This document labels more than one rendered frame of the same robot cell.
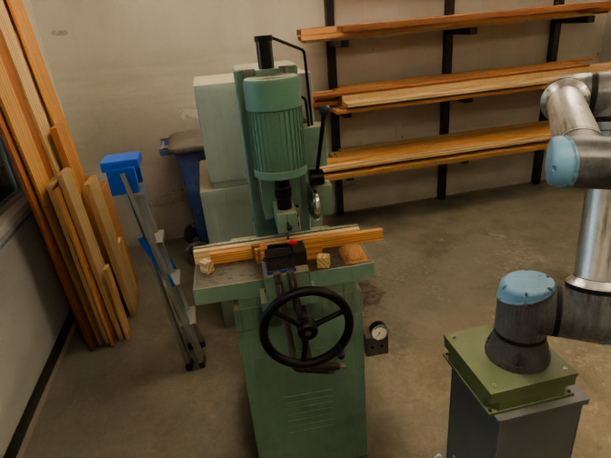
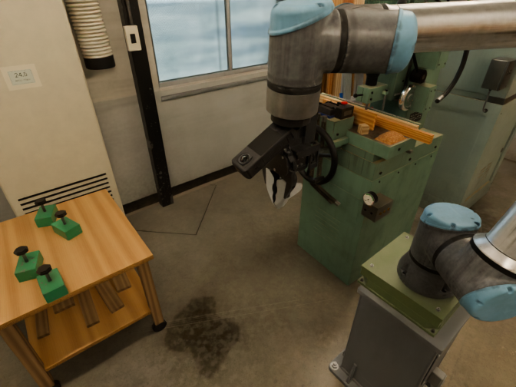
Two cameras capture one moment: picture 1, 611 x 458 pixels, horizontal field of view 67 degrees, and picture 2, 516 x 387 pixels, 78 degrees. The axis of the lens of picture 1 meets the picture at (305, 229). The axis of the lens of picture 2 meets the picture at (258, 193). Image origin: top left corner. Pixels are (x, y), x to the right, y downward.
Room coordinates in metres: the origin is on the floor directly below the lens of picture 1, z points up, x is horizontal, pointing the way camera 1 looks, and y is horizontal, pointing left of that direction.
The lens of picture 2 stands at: (0.29, -1.01, 1.47)
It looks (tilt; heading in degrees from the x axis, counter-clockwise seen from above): 33 degrees down; 61
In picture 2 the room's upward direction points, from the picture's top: straight up
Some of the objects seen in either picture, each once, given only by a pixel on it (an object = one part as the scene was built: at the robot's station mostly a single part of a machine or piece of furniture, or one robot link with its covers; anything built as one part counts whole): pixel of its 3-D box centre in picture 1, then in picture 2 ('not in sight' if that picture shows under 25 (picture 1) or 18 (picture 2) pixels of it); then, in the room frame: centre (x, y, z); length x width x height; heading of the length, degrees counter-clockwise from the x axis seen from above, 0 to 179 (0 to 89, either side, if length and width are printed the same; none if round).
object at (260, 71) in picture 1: (265, 63); not in sight; (1.62, 0.08, 1.54); 0.08 x 0.08 x 0.17; 7
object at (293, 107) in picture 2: not in sight; (291, 99); (0.60, -0.56, 1.30); 0.10 x 0.09 x 0.05; 98
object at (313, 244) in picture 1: (291, 251); (355, 115); (1.41, 0.05, 0.94); 0.21 x 0.01 x 0.08; 97
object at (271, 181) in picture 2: not in sight; (280, 183); (0.61, -0.53, 1.11); 0.06 x 0.03 x 0.09; 8
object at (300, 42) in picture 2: not in sight; (299, 45); (0.61, -0.57, 1.39); 0.10 x 0.09 x 0.12; 155
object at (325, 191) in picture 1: (320, 197); (421, 97); (1.69, -0.07, 1.02); 0.09 x 0.07 x 0.12; 97
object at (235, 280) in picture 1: (284, 275); (342, 128); (1.37, 0.09, 0.87); 0.61 x 0.30 x 0.06; 97
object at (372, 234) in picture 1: (298, 245); (370, 118); (1.49, 0.03, 0.92); 0.62 x 0.02 x 0.04; 97
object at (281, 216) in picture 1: (285, 217); (372, 94); (1.50, 0.06, 1.03); 0.14 x 0.07 x 0.09; 7
